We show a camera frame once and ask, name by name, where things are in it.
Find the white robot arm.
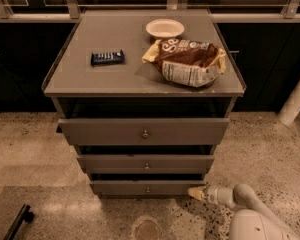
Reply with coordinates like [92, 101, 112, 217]
[188, 184, 300, 240]

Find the black bar on floor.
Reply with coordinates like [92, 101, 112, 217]
[3, 204, 34, 240]

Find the metal railing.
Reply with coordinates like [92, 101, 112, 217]
[0, 0, 300, 23]

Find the grey drawer cabinet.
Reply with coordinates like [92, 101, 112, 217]
[41, 9, 247, 198]

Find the brown chip bag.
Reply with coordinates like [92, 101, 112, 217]
[142, 38, 226, 87]

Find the grey top drawer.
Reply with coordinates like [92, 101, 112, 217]
[58, 118, 229, 146]

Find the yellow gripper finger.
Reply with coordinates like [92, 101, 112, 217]
[188, 186, 206, 201]

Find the blue snack bar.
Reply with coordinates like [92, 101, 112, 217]
[90, 50, 125, 66]

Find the grey middle drawer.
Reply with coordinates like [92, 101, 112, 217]
[77, 154, 214, 174]

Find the grey bottom drawer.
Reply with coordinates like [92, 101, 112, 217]
[90, 174, 204, 197]

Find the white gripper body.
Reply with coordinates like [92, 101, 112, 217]
[204, 186, 220, 205]

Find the white bowl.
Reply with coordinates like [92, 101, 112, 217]
[146, 19, 185, 39]

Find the grey drawer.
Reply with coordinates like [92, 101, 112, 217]
[90, 174, 204, 197]
[77, 154, 214, 174]
[58, 118, 229, 146]

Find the white pillar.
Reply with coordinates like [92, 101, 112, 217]
[278, 80, 300, 126]

